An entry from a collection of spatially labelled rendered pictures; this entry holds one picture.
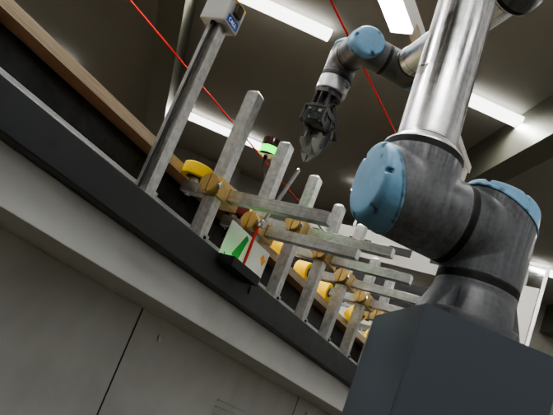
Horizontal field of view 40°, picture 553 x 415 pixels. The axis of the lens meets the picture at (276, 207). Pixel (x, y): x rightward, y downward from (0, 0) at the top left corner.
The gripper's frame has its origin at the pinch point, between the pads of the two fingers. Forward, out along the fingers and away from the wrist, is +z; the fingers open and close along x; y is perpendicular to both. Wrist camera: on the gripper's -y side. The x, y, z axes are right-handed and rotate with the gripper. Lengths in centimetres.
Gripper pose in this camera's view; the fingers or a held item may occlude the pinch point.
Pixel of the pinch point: (307, 159)
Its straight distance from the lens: 214.1
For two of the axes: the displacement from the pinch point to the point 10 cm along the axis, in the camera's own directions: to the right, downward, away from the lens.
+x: 8.6, 2.0, -4.7
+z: -3.6, 8.9, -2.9
